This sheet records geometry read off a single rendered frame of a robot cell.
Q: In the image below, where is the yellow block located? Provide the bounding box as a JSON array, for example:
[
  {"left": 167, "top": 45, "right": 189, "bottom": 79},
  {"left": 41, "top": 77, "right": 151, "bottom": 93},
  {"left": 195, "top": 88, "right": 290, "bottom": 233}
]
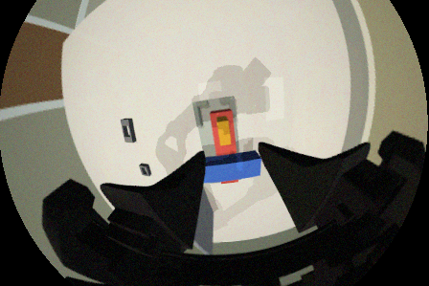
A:
[{"left": 217, "top": 117, "right": 231, "bottom": 145}]

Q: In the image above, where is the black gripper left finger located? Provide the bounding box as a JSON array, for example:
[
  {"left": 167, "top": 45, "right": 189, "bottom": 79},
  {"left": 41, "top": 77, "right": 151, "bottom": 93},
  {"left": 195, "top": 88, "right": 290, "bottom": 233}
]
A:
[{"left": 100, "top": 149, "right": 206, "bottom": 249}]

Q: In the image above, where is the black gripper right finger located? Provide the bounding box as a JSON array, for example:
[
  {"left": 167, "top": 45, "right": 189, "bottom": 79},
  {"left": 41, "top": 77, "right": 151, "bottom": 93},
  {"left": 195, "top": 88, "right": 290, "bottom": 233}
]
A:
[{"left": 258, "top": 142, "right": 371, "bottom": 233}]

